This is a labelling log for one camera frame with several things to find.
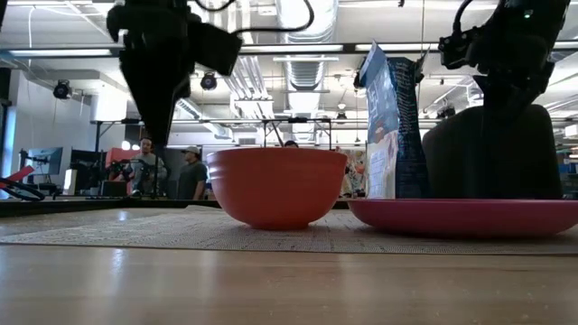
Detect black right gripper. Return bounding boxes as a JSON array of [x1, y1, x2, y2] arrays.
[[472, 0, 573, 109]]

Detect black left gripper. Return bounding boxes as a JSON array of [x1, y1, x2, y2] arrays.
[[106, 0, 203, 148]]

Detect blue cereal box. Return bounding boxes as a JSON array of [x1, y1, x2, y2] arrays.
[[359, 40, 431, 200]]

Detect grey woven placemat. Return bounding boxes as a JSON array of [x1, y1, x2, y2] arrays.
[[0, 205, 578, 255]]

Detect pink plastic plate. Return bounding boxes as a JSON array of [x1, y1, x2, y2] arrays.
[[346, 198, 578, 240]]

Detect orange plastic bowl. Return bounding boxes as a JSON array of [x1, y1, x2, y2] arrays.
[[206, 146, 350, 232]]

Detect black toaster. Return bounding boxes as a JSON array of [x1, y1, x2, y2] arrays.
[[421, 103, 564, 201]]

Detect black equipment rack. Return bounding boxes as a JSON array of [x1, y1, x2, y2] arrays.
[[70, 148, 109, 198]]

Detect grey computer monitor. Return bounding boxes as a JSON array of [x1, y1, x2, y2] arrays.
[[25, 146, 64, 177]]

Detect red slanted panel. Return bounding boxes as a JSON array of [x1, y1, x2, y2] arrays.
[[0, 164, 36, 190]]

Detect colourful poster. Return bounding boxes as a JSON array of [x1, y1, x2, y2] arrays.
[[336, 148, 369, 199]]

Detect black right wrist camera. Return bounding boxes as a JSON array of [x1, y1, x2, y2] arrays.
[[437, 25, 480, 71]]

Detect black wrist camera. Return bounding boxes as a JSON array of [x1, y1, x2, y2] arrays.
[[187, 20, 244, 77], [437, 25, 480, 71]]

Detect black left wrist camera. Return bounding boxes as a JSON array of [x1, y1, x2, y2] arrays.
[[187, 20, 244, 77]]

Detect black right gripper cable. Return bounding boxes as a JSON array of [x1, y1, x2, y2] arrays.
[[452, 0, 476, 36]]

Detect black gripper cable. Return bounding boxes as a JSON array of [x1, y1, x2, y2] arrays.
[[452, 0, 476, 36], [192, 0, 316, 34]]

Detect black aluminium table frame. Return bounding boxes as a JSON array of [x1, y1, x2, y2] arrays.
[[0, 196, 362, 218]]

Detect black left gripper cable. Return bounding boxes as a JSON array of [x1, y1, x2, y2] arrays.
[[192, 0, 316, 34]]

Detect silver ventilation duct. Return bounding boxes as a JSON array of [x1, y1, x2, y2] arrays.
[[275, 0, 340, 145]]

